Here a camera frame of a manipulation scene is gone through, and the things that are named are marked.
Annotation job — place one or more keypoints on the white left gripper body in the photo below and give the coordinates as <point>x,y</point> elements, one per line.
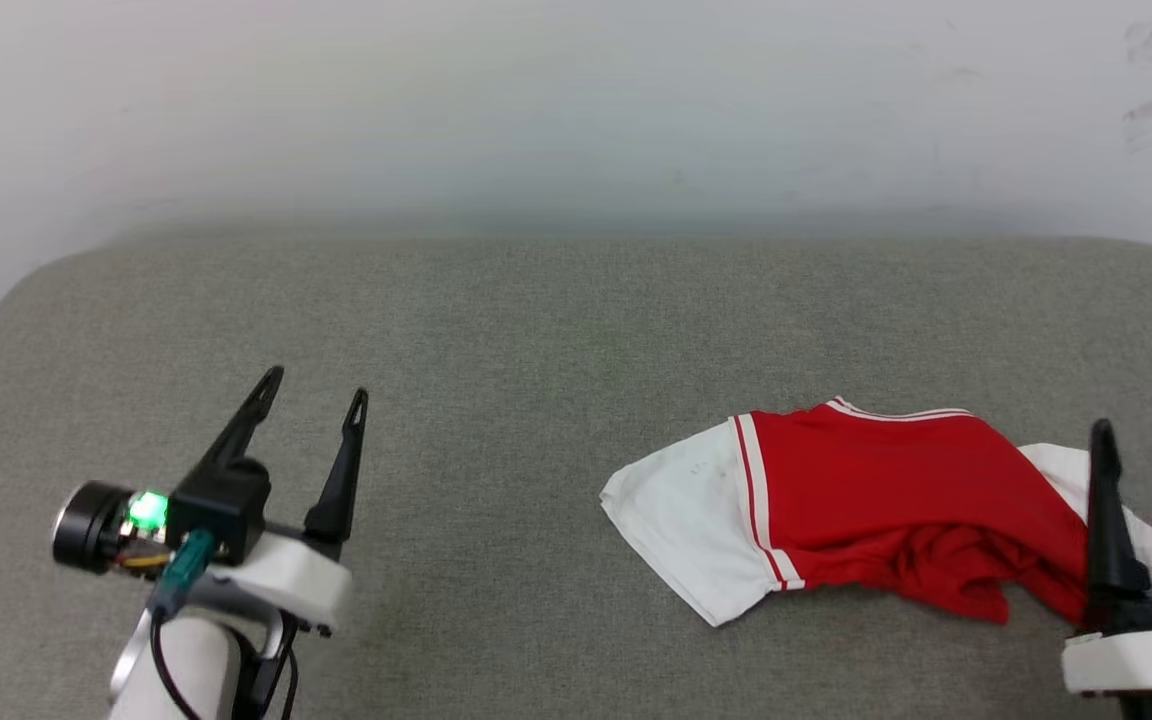
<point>301,585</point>

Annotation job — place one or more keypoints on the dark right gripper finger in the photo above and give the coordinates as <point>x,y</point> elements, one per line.
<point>1106,540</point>

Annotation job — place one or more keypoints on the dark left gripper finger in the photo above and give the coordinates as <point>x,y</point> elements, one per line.
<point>341,490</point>
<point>251,420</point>

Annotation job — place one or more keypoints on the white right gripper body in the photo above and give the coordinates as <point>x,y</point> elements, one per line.
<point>1146,660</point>

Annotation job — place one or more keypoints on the red and white t-shirt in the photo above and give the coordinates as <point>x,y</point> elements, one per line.
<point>886,490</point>

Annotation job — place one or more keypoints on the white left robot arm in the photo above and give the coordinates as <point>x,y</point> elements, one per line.
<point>201,670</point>

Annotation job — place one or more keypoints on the black cylindrical wrist motor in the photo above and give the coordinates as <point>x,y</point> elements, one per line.
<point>86,525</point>

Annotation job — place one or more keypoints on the grey fabric sofa seat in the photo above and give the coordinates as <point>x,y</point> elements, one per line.
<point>536,400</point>

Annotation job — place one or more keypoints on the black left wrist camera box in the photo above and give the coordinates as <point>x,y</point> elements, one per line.
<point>226,505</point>

